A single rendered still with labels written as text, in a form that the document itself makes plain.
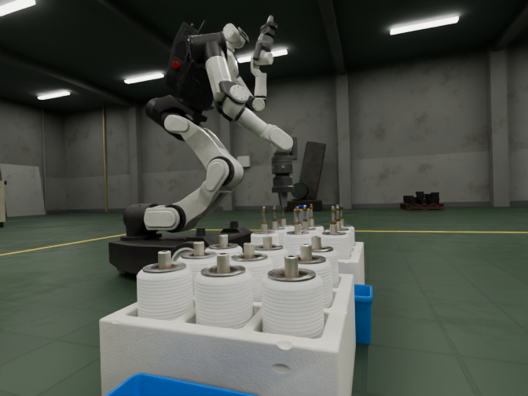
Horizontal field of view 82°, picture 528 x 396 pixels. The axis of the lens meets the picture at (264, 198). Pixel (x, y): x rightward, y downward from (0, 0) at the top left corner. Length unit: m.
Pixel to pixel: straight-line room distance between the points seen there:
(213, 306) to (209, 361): 0.08
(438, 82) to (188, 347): 8.89
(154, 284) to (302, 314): 0.25
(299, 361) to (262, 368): 0.05
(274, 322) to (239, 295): 0.07
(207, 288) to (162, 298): 0.10
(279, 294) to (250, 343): 0.08
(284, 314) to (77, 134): 13.29
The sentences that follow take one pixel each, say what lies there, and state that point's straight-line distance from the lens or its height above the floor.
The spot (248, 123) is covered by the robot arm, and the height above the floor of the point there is 0.67.
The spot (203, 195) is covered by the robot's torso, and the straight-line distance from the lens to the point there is 1.48.
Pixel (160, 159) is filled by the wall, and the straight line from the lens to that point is 10.89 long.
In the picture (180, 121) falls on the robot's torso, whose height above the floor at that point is 0.75.
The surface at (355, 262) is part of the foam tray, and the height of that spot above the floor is 0.18.
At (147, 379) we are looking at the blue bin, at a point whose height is 0.11.
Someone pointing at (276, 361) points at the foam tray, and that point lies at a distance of 0.46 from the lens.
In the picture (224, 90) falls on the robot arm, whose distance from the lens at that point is 1.25.
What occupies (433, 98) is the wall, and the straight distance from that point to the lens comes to 9.00.
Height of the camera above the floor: 0.37
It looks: level
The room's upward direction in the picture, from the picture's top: 2 degrees counter-clockwise
